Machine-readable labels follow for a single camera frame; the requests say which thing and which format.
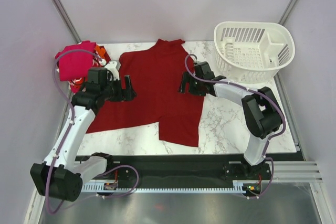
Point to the white plastic laundry basket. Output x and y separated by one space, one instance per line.
252 52

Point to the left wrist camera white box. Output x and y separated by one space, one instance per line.
114 67

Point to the dark red t-shirt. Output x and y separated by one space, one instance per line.
156 75

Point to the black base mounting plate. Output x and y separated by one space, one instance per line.
185 170

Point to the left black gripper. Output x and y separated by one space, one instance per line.
127 94

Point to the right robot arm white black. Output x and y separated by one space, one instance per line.
262 113

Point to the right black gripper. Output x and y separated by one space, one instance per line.
186 78

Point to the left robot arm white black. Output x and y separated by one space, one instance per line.
58 176

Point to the orange red printed folded shirt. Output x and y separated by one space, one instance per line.
103 59

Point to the white slotted cable duct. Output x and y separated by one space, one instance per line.
109 186

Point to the aluminium rail frame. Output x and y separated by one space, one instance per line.
296 172

